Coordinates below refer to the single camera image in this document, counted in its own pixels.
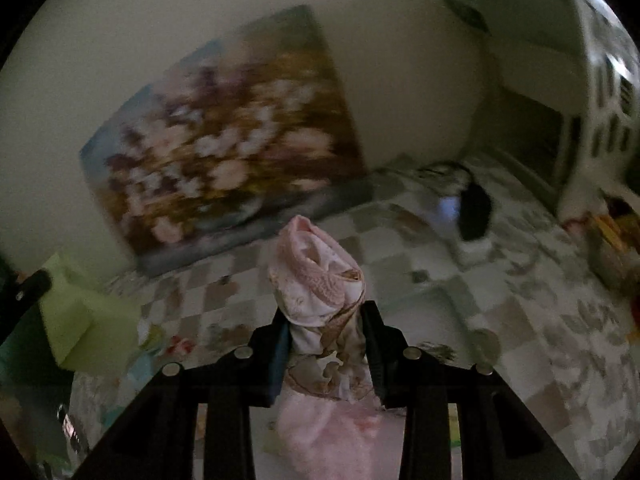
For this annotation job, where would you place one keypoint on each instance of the white lattice basket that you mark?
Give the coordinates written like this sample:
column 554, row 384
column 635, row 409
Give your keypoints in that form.
column 610, row 85

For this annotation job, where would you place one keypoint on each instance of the black power adapter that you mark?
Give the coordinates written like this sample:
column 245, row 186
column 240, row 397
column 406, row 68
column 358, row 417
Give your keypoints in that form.
column 474, row 210

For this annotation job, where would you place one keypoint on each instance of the pink fabric garment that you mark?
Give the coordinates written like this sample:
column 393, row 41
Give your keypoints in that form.
column 315, row 280

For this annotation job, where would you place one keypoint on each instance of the flower painting canvas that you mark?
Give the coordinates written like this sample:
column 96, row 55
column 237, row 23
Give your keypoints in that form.
column 225, row 135

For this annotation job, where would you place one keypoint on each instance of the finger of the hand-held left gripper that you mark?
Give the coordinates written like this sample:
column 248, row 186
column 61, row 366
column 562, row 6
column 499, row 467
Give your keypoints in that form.
column 32, row 285

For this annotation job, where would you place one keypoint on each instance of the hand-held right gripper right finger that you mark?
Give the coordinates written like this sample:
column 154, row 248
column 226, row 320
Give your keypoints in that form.
column 386, row 360

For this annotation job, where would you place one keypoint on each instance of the light green cloth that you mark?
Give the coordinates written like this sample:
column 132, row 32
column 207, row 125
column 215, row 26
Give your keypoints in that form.
column 85, row 315

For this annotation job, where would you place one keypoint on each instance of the white power strip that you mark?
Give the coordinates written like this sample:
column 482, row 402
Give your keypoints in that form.
column 472, row 255

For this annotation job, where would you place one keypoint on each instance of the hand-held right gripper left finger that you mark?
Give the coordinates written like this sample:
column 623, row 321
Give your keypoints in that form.
column 277, row 362

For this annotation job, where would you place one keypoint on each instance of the white tray teal rim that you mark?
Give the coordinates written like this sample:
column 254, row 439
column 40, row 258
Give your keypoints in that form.
column 425, row 320

